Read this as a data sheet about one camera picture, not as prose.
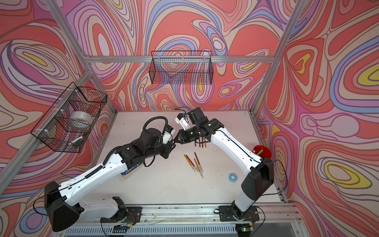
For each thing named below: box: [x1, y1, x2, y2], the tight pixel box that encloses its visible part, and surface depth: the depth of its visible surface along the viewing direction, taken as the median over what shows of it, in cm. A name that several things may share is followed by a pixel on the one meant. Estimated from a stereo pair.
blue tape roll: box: [227, 172, 238, 183], surface depth 87 cm
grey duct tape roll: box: [69, 111, 94, 127], surface depth 75 cm
